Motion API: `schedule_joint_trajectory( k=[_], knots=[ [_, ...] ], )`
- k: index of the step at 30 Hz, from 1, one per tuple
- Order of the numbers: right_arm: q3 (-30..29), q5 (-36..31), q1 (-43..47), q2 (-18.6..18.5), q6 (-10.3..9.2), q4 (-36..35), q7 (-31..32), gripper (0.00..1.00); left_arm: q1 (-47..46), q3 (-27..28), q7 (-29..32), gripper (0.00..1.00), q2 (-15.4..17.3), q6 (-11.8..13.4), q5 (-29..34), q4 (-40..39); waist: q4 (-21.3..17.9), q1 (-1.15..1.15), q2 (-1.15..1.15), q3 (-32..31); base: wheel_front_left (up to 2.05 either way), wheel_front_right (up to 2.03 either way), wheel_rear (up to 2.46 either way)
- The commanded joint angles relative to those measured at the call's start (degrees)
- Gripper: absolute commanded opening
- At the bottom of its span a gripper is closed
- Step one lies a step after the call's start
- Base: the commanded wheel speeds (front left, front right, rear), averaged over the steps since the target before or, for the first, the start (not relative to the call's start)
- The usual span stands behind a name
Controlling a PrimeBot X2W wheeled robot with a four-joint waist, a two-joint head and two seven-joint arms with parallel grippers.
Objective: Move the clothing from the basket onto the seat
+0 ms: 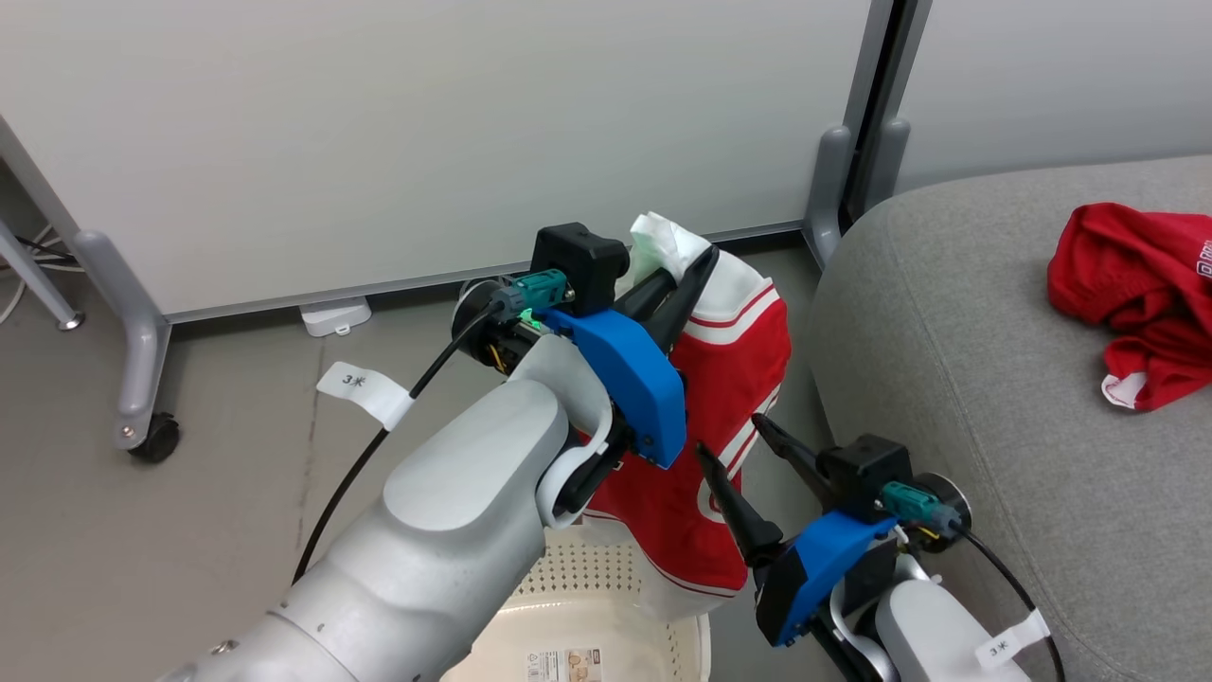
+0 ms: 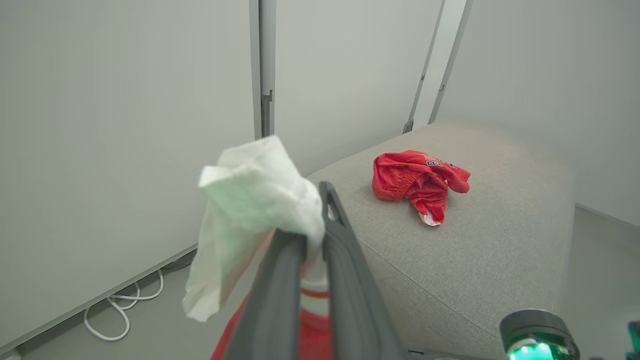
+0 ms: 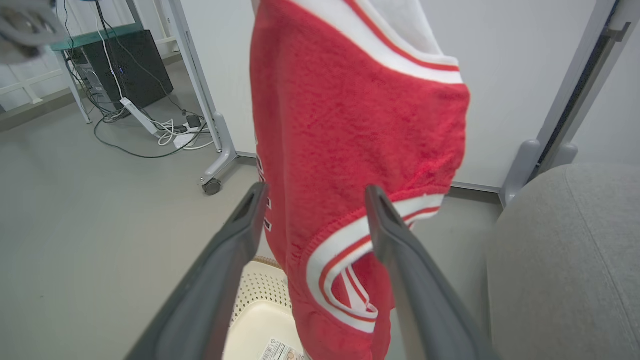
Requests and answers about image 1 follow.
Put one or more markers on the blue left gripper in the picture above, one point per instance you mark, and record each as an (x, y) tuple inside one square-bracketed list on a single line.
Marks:
[(634, 379)]

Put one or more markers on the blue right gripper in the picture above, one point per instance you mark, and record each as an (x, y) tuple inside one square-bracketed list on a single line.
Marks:
[(814, 568)]

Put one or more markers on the red jersey with white stripes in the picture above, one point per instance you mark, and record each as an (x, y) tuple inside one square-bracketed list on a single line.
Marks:
[(729, 379)]

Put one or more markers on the plain red shirt white print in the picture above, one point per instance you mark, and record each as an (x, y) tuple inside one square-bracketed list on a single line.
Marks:
[(1136, 284)]

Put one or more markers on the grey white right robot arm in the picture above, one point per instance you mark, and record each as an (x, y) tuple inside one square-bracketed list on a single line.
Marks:
[(928, 635)]

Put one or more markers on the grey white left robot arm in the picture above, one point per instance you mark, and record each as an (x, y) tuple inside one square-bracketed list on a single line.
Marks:
[(454, 530)]

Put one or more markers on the grey fabric sofa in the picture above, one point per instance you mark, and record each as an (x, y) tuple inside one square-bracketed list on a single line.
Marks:
[(947, 379)]

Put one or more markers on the short grey partition foot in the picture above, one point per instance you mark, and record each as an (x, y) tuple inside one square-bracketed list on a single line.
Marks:
[(827, 189)]

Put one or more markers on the white laundry basket brown rim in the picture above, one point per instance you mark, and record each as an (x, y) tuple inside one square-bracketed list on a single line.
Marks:
[(606, 630)]

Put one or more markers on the grey foot of light panel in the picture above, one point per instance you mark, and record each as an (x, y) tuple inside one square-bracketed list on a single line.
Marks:
[(885, 166)]

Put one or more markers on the paper sticker in basket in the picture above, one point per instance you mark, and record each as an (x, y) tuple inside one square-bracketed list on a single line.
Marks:
[(565, 665)]

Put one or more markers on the white power adapter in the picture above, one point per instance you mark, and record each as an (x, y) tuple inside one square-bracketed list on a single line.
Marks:
[(334, 317)]

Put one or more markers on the light grey partition panel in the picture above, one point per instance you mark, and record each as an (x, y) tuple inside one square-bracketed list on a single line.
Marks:
[(1060, 76)]

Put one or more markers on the black caster wheel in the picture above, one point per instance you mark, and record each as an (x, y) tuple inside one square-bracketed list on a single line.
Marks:
[(156, 439)]

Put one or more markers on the grey partition foot with caster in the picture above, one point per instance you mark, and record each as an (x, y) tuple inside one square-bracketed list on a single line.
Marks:
[(133, 322)]

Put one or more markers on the grey metal table leg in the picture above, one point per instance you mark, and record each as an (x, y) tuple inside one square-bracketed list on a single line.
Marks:
[(38, 284)]

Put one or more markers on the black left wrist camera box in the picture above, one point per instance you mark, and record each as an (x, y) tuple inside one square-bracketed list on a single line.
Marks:
[(578, 260)]

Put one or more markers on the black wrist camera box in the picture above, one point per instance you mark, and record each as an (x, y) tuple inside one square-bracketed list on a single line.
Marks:
[(866, 474), (578, 260)]

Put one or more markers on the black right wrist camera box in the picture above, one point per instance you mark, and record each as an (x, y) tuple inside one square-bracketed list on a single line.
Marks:
[(866, 474)]

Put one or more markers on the teal left camera connector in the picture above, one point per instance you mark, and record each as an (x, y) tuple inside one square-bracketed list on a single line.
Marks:
[(540, 289)]

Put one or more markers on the teal camera connector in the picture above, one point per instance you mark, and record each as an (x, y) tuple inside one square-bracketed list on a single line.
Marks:
[(540, 289), (914, 502)]

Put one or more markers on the teal right camera connector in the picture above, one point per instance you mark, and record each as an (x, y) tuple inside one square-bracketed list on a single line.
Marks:
[(914, 502)]

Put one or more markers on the white partition panel grey frame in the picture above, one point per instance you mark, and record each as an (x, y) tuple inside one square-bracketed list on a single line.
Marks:
[(426, 133)]

